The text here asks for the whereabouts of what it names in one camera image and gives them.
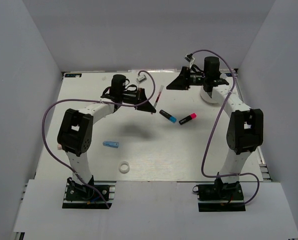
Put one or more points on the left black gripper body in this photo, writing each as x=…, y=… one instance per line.
x=132, y=98

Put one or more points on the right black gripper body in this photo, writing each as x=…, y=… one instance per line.
x=194, y=79

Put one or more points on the red pen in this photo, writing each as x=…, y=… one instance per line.
x=158, y=96

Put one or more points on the black highlighter pink cap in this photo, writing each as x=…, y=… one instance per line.
x=187, y=118

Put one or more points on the black highlighter blue cap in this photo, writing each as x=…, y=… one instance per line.
x=167, y=116

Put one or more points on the blue correction tape dispenser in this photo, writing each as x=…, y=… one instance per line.
x=111, y=144

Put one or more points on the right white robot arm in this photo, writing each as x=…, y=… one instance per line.
x=245, y=129

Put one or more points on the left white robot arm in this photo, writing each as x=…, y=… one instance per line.
x=75, y=134

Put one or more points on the white round divided container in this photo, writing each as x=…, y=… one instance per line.
x=213, y=97

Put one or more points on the white tape roll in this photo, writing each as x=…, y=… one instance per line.
x=124, y=167

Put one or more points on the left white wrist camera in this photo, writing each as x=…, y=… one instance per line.
x=141, y=78

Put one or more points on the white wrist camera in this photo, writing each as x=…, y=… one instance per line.
x=141, y=78
x=189, y=58

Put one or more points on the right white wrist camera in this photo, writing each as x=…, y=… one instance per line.
x=189, y=58

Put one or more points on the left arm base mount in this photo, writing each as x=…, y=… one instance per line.
x=76, y=199

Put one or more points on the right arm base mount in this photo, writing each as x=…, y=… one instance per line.
x=220, y=197

